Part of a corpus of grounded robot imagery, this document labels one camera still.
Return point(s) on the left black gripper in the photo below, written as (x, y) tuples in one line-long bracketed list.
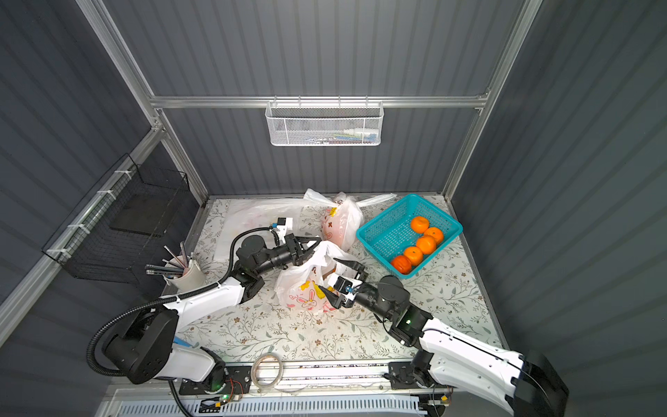
[(297, 250)]

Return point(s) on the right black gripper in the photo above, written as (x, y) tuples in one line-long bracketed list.
[(346, 290)]

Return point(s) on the clear plastic bag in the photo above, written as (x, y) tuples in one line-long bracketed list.
[(297, 287)]

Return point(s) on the cartoon printed plastic bag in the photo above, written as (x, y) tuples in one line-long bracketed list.
[(344, 215)]

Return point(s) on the teal plastic basket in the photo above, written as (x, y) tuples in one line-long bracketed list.
[(387, 235)]

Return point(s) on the white plastic bag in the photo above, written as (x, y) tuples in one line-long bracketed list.
[(242, 215)]

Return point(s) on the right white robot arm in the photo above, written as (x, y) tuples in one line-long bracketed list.
[(520, 384)]

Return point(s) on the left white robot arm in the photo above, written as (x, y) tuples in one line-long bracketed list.
[(140, 344)]

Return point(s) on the orange mandarin left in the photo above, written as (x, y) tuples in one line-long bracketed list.
[(402, 264)]

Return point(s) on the orange mandarin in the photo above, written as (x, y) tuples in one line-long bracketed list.
[(427, 245), (419, 224), (436, 234), (402, 264), (414, 255)]

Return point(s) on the orange mandarin front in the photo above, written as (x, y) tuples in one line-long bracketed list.
[(414, 255)]

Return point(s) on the orange mandarin centre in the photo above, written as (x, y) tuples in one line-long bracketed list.
[(427, 245)]

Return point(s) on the orange mandarin top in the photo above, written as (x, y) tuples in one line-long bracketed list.
[(419, 224)]

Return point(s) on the orange mandarin right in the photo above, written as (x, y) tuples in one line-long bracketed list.
[(436, 234)]

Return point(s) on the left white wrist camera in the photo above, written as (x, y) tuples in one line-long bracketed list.
[(281, 228)]

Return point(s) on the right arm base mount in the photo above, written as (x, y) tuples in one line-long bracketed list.
[(404, 375)]

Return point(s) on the white wire wall basket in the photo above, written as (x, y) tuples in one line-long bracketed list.
[(324, 123)]

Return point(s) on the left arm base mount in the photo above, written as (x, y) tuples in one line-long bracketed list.
[(233, 380)]

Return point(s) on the black wire wall basket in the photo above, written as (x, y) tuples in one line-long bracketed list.
[(140, 217)]

